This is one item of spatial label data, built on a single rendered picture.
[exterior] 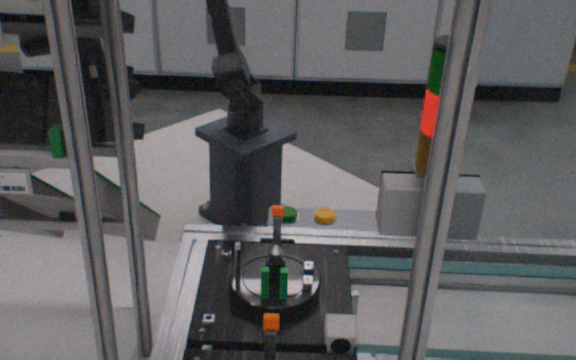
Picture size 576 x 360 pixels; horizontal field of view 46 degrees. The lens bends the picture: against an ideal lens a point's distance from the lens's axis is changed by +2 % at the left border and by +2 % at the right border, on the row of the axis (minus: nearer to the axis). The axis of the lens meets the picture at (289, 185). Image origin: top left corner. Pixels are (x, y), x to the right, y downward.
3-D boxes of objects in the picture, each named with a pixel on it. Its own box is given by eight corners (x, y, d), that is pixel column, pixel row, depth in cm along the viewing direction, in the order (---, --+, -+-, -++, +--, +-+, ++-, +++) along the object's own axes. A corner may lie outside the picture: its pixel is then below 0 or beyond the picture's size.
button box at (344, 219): (268, 231, 131) (268, 204, 128) (376, 236, 131) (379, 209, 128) (266, 253, 125) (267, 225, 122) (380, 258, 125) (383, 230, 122)
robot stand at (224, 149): (248, 189, 152) (248, 107, 141) (294, 216, 143) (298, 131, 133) (197, 213, 143) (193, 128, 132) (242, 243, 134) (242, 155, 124)
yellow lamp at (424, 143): (411, 157, 83) (417, 121, 80) (453, 158, 83) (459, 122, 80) (417, 178, 79) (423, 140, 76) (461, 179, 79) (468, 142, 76)
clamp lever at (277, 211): (270, 250, 110) (271, 204, 108) (282, 250, 110) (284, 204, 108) (269, 256, 106) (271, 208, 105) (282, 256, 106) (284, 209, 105)
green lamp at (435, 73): (423, 80, 78) (429, 38, 75) (467, 82, 78) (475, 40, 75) (430, 98, 73) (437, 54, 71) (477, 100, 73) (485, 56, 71)
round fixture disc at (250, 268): (234, 258, 112) (233, 248, 111) (318, 261, 112) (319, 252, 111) (225, 316, 100) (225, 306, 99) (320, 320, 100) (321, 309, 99)
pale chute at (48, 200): (80, 231, 114) (86, 205, 115) (155, 241, 112) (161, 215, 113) (-12, 190, 87) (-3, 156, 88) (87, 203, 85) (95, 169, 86)
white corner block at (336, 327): (322, 333, 100) (324, 312, 98) (353, 334, 100) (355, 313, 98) (323, 356, 96) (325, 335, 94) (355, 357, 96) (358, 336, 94)
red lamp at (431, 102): (417, 120, 80) (423, 81, 78) (460, 121, 80) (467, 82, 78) (423, 139, 76) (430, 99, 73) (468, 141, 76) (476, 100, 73)
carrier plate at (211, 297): (207, 249, 117) (207, 239, 116) (346, 254, 117) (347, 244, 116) (186, 350, 97) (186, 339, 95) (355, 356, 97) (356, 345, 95)
